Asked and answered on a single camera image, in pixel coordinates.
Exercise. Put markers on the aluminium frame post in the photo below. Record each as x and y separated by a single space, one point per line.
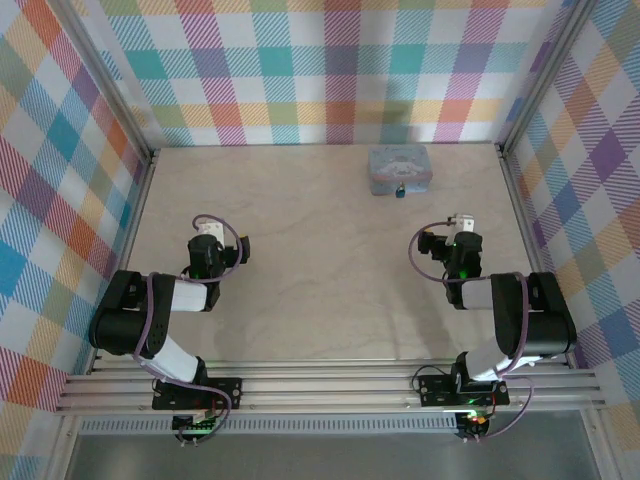
107 85
545 80

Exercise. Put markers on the left aluminium side rail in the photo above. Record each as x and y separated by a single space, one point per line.
135 215

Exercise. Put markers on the left aluminium frame post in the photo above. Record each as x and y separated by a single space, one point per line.
107 85

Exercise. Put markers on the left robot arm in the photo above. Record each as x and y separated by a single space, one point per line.
120 325

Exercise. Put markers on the right aluminium side rail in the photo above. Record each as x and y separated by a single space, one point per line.
522 215

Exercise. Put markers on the aluminium side rail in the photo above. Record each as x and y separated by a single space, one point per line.
522 215
135 215

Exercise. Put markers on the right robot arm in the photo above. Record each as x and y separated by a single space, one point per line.
540 320

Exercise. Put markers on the wide aluminium mounting rail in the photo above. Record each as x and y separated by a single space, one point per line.
325 395

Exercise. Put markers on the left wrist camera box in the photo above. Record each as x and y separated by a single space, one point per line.
209 229

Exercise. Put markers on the thin aluminium table edge rail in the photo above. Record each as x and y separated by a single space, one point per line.
325 365

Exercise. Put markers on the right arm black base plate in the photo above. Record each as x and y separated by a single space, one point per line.
435 390

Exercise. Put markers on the grey metal sheet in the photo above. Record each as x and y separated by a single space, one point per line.
325 457

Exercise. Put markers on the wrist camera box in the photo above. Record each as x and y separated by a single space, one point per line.
465 222
209 229

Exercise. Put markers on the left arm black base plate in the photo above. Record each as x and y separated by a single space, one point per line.
225 390

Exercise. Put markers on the small blue padlock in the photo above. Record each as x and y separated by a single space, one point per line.
400 192

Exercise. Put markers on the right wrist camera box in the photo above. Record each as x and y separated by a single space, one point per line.
465 222

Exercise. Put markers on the right aluminium frame post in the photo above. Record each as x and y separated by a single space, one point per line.
545 80

